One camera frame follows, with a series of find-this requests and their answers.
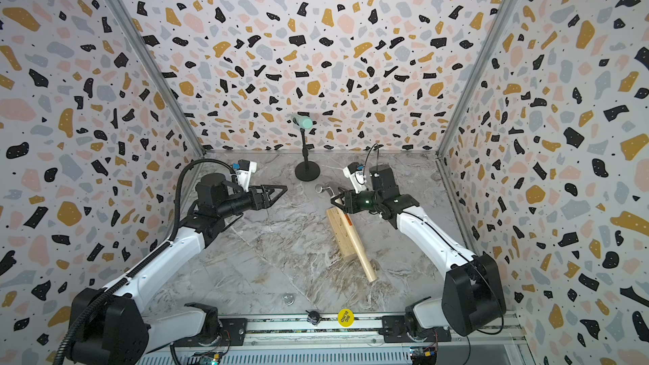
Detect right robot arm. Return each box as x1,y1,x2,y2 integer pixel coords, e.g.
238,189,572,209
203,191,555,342
331,162,506,341

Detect yellow round sticker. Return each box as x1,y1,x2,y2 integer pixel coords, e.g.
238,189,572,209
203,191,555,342
337,309,355,328

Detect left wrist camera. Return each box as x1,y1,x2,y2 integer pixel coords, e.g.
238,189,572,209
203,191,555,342
233,160,258,192

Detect wooden handle claw hammer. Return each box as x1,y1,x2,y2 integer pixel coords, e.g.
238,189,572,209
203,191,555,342
326,207,377,283

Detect small clear disc on table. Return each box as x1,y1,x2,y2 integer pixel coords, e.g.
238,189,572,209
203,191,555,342
282,293,295,306

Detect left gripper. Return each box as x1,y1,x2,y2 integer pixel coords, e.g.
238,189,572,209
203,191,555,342
220,185,289,221

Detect wooden block with nails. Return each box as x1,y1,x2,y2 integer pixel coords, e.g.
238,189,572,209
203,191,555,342
326,207,365,260

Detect black knob on rail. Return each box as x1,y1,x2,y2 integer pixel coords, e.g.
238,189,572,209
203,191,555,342
307,310,322,326

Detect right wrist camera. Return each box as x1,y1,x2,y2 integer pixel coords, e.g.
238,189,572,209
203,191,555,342
343,162,367,194

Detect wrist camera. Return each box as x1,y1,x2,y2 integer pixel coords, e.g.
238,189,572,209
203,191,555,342
233,160,258,192
343,162,367,194

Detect microphone on black stand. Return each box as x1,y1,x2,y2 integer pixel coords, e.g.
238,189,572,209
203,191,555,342
292,114,320,182

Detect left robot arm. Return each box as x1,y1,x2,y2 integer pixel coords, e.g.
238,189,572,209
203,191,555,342
54,173,288,364

